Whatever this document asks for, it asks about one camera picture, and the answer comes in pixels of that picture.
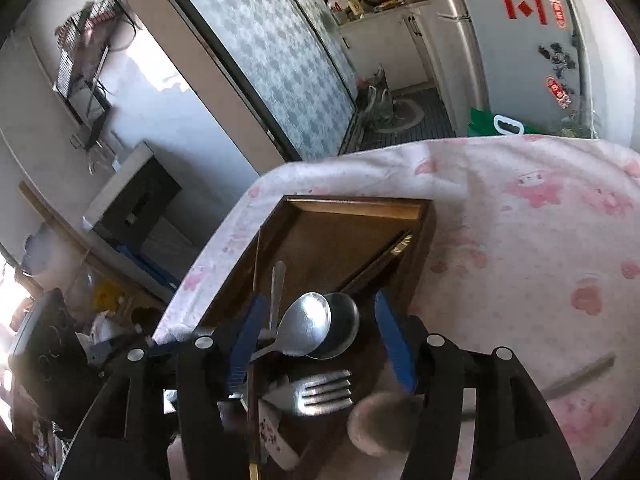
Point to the dark flat object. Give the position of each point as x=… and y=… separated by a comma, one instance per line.
x=45, y=350

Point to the brown chopstick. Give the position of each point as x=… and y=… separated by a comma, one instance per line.
x=387, y=260
x=372, y=264

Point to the metal table knife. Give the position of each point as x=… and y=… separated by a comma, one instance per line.
x=580, y=377

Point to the green bag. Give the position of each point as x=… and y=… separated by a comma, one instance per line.
x=480, y=122

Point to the metal spoon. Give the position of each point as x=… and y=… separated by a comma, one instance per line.
x=342, y=327
x=305, y=322

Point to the grey shopping bag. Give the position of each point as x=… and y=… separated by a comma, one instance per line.
x=380, y=100

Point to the silver refrigerator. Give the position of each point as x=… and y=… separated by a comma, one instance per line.
x=515, y=60

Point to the pink printed tablecloth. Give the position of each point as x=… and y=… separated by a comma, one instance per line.
x=525, y=260

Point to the patterned sliding door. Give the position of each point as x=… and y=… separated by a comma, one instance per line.
x=260, y=50

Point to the white kitchen cabinet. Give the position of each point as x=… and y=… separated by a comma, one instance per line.
x=385, y=50

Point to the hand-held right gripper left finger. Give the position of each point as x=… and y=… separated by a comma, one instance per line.
x=246, y=345

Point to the wooden tray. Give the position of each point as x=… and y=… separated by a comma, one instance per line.
x=330, y=250

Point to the slim metal utensil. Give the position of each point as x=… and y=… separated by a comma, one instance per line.
x=278, y=285

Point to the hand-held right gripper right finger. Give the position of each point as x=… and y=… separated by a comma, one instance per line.
x=395, y=345

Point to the metal fork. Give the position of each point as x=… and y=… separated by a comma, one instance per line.
x=320, y=392

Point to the round rug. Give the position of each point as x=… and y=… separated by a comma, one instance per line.
x=410, y=115

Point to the white ceramic spoon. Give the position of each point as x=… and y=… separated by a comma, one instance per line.
x=275, y=435
x=382, y=425

